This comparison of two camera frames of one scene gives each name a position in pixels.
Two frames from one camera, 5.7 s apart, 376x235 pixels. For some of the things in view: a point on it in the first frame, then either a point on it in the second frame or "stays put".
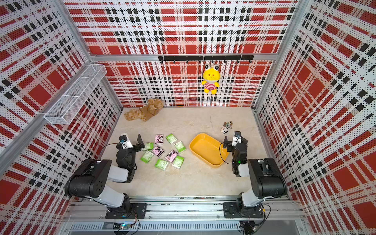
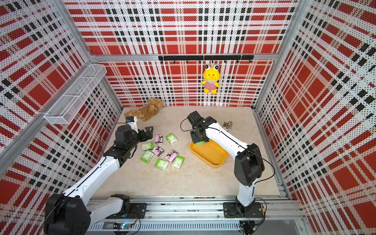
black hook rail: x=206 y=58 stays put
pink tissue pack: x=171 y=155 stays put
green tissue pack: x=178 y=161 stays put
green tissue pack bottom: x=161 y=164 stays put
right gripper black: x=229 y=148 -> x=194 y=138
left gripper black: x=136 y=147 -> x=150 y=134
